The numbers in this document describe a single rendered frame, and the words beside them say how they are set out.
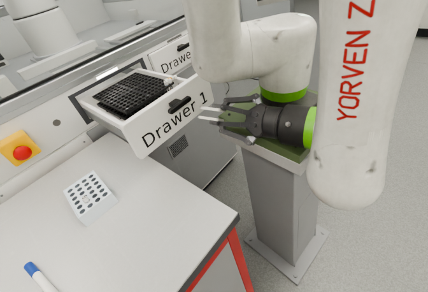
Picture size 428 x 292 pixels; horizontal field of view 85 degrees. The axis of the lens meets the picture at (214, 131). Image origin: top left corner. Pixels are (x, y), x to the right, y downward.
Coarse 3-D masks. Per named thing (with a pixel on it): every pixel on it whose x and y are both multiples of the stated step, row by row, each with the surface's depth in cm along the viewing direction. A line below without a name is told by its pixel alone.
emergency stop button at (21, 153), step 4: (16, 148) 61; (20, 148) 61; (24, 148) 62; (28, 148) 63; (16, 152) 61; (20, 152) 61; (24, 152) 62; (28, 152) 63; (16, 156) 61; (20, 156) 62; (24, 156) 62; (28, 156) 63; (20, 160) 62
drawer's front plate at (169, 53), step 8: (176, 40) 95; (184, 40) 97; (160, 48) 91; (168, 48) 92; (176, 48) 95; (152, 56) 88; (160, 56) 91; (168, 56) 93; (176, 56) 96; (152, 64) 90; (160, 64) 92; (168, 64) 94; (176, 64) 97; (184, 64) 101; (160, 72) 93; (168, 72) 96
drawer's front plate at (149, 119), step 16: (192, 80) 64; (176, 96) 61; (192, 96) 65; (208, 96) 70; (144, 112) 55; (160, 112) 59; (176, 112) 63; (192, 112) 67; (128, 128) 53; (144, 128) 56; (160, 128) 60; (176, 128) 64; (144, 144) 58; (160, 144) 62
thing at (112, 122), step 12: (132, 72) 88; (144, 72) 86; (156, 72) 82; (108, 84) 83; (84, 108) 76; (96, 108) 70; (96, 120) 74; (108, 120) 64; (120, 120) 73; (120, 132) 62
